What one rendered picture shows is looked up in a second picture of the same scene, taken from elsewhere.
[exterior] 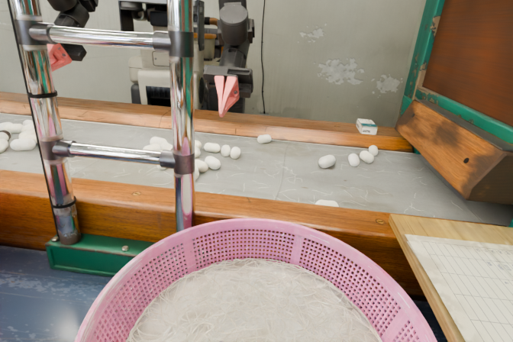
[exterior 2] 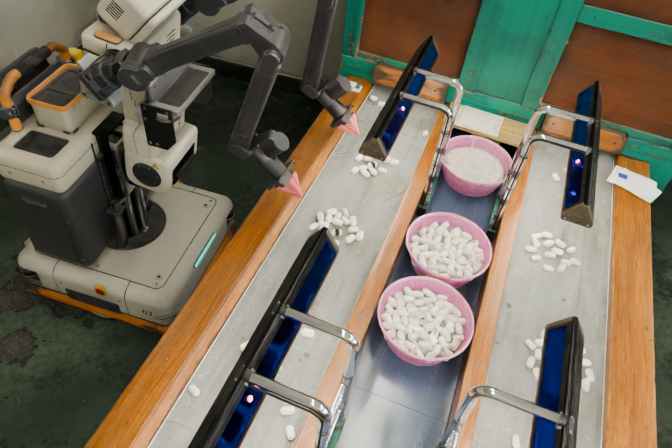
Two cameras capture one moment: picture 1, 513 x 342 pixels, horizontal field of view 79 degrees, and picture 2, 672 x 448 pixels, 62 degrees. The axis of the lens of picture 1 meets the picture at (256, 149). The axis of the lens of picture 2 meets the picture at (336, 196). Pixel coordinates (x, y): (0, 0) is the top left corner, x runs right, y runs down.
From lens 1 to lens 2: 1.97 m
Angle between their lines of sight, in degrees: 67
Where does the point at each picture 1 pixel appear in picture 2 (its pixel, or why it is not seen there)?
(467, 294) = (475, 126)
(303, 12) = not seen: outside the picture
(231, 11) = (343, 82)
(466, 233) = not seen: hidden behind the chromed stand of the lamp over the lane
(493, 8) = (408, 26)
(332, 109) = (33, 33)
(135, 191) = (418, 176)
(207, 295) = (459, 170)
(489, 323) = (482, 128)
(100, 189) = (416, 185)
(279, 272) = (452, 156)
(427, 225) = not seen: hidden behind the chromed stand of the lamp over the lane
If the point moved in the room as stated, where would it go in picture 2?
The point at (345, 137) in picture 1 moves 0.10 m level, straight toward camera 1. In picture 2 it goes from (358, 99) to (379, 109)
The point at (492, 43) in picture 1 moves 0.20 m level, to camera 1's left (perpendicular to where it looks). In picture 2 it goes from (413, 40) to (402, 66)
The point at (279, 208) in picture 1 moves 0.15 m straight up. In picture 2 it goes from (432, 144) to (441, 111)
